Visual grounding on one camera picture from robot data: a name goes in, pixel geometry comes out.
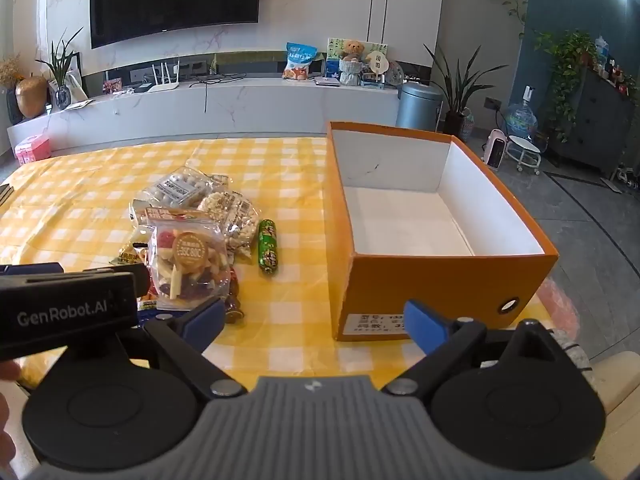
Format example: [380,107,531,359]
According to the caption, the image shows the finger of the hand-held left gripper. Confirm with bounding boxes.
[131,264,152,297]
[0,262,65,278]

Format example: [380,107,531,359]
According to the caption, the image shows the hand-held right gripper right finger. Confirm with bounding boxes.
[381,299,566,396]

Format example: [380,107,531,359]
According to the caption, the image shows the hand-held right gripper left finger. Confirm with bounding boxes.
[70,296,248,401]

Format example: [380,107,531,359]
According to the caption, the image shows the small yellow black snack packet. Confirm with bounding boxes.
[111,241,148,267]

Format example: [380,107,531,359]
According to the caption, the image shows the brown snack packet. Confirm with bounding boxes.
[222,270,247,324]

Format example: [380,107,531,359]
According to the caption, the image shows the orange cardboard box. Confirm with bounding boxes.
[325,121,560,343]

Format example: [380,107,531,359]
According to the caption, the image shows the dried fruit mix bag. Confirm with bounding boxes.
[144,206,238,313]

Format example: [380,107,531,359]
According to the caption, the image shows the green sausage stick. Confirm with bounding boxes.
[256,218,279,276]

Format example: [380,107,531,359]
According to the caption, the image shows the clear quail egg packet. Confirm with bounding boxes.
[136,166,213,211]

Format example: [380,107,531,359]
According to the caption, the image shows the white puffed balls packet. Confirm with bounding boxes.
[197,187,260,260]

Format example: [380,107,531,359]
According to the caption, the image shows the person's left hand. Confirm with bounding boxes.
[0,359,22,448]

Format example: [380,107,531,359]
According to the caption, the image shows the yellow checked tablecloth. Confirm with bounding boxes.
[0,135,556,396]

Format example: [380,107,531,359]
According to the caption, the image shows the pink box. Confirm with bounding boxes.
[14,135,52,166]

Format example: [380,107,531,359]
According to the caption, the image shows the pink plastic bag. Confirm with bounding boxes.
[542,277,581,341]

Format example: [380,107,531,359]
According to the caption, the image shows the grey knit cloth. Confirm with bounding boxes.
[547,329,595,383]

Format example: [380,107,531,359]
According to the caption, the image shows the dried flowers in dark vase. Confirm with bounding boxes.
[0,55,25,126]

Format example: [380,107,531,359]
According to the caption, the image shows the copper vase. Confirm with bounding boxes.
[15,74,49,120]

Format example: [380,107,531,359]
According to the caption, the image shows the green plant in glass vase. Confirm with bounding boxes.
[35,27,83,111]

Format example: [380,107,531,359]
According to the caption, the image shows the pink space heater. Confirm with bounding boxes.
[484,129,508,167]

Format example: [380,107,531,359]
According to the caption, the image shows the white router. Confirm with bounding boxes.
[147,60,181,93]

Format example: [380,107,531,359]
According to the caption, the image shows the white marble television cabinet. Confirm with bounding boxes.
[7,72,406,153]

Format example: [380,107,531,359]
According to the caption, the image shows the long-leaf potted plant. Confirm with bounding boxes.
[424,42,496,136]

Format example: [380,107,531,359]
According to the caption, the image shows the white round wheeled stool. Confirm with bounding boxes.
[506,135,542,176]

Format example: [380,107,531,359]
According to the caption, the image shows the grey pedal trash can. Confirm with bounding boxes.
[396,81,444,132]

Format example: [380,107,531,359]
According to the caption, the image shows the blue water bottle with pump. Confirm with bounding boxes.
[505,85,538,136]

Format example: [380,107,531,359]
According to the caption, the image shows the grey drawer cabinet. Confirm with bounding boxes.
[547,67,638,176]

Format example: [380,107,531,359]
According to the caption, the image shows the plain round paper fan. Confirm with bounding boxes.
[364,50,390,85]

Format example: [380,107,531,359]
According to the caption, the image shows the blue snack bag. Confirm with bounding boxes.
[282,42,318,81]

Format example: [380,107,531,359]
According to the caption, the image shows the teddy bear in white basket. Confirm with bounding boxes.
[338,39,366,87]

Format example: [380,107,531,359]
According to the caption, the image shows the green picture card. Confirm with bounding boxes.
[326,37,390,68]

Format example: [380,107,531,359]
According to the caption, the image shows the trailing green pothos plant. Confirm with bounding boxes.
[535,30,598,141]

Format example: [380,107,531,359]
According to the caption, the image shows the row of small bottles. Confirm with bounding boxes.
[594,35,640,95]

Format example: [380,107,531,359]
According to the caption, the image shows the black cable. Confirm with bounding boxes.
[187,72,248,111]

